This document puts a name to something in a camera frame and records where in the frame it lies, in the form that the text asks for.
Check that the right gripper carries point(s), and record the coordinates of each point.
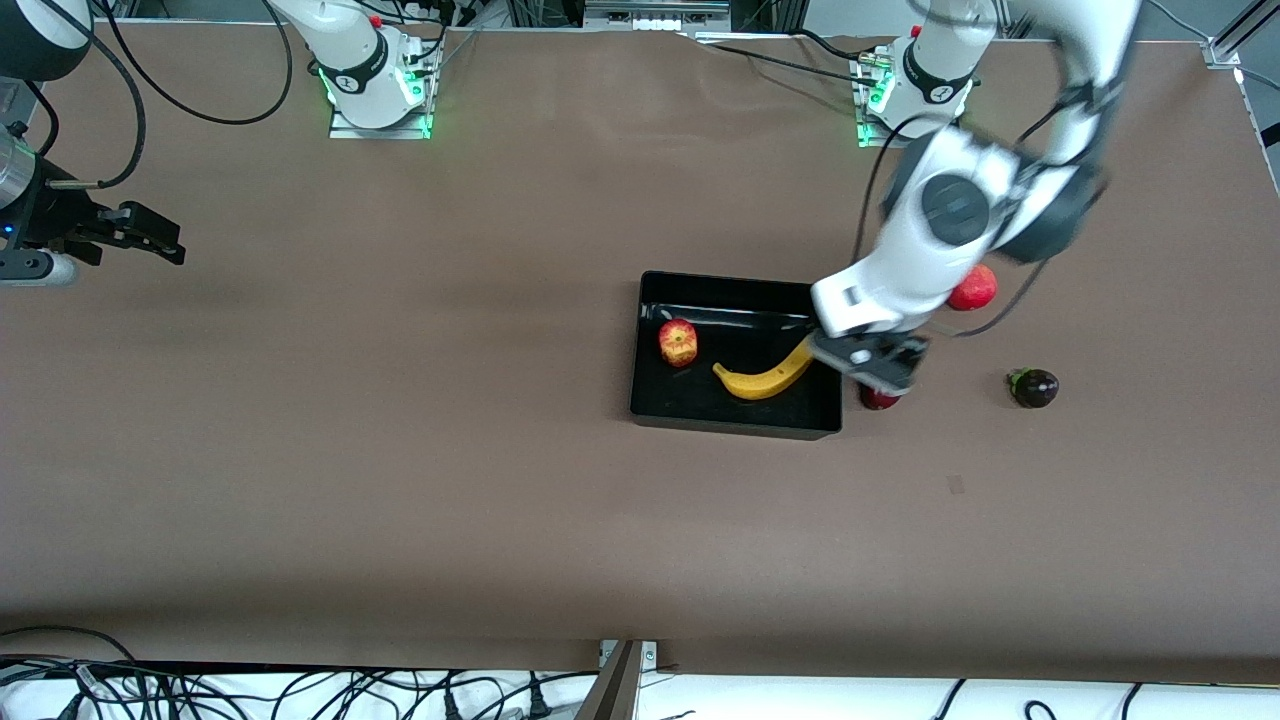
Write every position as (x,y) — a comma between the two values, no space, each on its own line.
(52,217)

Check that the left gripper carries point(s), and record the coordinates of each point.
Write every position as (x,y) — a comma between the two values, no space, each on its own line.
(913,354)

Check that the yellow banana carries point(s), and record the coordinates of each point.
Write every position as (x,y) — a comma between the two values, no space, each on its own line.
(760,385)

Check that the black plastic box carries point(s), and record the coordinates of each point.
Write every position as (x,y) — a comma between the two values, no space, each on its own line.
(700,400)

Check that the red yellow apple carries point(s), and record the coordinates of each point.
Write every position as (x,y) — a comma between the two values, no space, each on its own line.
(678,343)

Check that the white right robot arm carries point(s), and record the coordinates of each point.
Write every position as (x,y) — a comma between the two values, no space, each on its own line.
(350,45)

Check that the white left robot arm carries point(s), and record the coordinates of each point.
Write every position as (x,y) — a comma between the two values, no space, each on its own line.
(950,210)

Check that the red yellow mango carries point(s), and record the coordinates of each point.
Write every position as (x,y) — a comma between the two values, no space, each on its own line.
(880,400)

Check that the red pomegranate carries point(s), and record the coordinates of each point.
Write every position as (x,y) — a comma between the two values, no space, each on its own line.
(980,292)

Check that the small dark purple eggplant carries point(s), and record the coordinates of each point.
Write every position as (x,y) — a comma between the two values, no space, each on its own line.
(1037,388)

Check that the white power strip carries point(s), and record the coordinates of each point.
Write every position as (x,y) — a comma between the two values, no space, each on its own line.
(655,20)

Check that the aluminium table leg profile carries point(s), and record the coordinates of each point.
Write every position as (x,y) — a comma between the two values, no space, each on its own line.
(615,695)

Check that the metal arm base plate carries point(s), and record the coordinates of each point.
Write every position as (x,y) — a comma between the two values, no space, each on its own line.
(870,140)
(345,130)

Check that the small metal bracket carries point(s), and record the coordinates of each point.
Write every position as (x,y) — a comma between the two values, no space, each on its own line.
(650,655)

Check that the aluminium corner frame profile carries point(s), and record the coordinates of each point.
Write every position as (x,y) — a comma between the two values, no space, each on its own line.
(1225,50)

